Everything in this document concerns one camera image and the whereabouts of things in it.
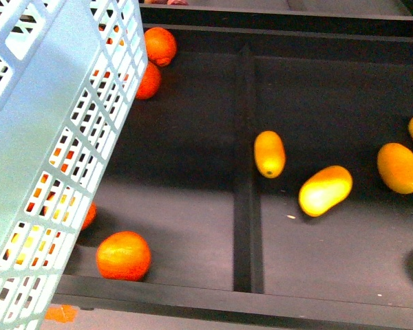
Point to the orange fruit behind basket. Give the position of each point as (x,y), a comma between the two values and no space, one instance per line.
(90,216)

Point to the orange fruit top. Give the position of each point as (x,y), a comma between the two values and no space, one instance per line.
(161,46)

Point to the light teal plastic basket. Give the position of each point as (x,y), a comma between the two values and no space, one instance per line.
(69,73)

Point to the orange fruit bottom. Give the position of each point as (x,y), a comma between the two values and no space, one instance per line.
(124,256)

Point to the black tray divider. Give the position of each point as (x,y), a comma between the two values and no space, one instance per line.
(248,267)

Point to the yellow mango upright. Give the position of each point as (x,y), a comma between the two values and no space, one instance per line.
(269,154)

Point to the black display tray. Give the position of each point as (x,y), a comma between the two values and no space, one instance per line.
(335,89)

